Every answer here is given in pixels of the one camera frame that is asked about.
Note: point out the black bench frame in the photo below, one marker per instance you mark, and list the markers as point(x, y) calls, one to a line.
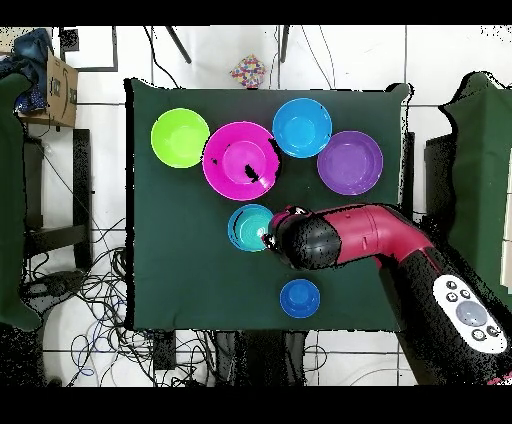
point(82, 192)

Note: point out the dark green table cloth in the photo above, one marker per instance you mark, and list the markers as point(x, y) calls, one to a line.
point(176, 240)

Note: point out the purple bowl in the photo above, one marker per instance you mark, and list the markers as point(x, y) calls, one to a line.
point(350, 163)

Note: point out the small dark blue bowl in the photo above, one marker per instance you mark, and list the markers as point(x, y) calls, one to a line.
point(300, 298)

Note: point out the blue cloth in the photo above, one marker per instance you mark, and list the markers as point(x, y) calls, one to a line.
point(32, 48)

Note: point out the multicoloured bundle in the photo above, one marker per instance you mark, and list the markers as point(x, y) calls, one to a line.
point(248, 70)

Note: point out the large blue bowl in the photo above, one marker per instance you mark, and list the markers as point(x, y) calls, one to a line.
point(302, 128)

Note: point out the green cloth covered table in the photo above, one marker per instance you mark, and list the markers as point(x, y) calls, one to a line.
point(12, 200)
point(484, 152)

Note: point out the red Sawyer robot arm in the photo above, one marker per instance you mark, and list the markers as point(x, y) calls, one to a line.
point(384, 240)

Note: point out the large green bowl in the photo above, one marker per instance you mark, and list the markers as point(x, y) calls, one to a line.
point(180, 138)

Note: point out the large pink bowl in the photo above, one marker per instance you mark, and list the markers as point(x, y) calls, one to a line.
point(236, 160)

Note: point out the small light blue bowl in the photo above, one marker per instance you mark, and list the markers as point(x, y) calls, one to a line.
point(248, 228)

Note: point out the cardboard box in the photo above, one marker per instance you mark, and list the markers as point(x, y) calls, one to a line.
point(60, 88)

